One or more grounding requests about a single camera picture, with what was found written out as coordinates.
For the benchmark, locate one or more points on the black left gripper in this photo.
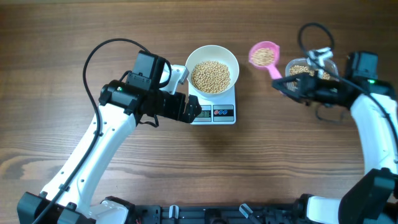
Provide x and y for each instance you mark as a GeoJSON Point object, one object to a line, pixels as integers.
{"type": "Point", "coordinates": [176, 112]}

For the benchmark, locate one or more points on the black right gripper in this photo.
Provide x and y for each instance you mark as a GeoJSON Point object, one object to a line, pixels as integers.
{"type": "Point", "coordinates": [302, 94]}

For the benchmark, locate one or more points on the pink plastic measuring scoop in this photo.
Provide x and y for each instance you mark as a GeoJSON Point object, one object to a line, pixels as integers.
{"type": "Point", "coordinates": [265, 56]}

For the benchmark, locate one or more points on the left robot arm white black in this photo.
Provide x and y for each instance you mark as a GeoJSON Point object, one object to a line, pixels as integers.
{"type": "Point", "coordinates": [150, 88]}

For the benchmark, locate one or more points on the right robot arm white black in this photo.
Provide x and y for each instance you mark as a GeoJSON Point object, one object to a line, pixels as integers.
{"type": "Point", "coordinates": [372, 104]}

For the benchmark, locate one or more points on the soybeans pile in bowl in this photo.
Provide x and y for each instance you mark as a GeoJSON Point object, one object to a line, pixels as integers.
{"type": "Point", "coordinates": [211, 77]}

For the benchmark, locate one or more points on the white digital kitchen scale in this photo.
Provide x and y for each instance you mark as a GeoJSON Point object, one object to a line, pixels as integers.
{"type": "Point", "coordinates": [218, 109]}

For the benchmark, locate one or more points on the white round bowl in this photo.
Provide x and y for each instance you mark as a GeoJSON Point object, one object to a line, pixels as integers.
{"type": "Point", "coordinates": [213, 53]}

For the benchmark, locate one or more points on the clear container of soybeans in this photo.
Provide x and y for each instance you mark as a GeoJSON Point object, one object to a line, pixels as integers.
{"type": "Point", "coordinates": [300, 65]}

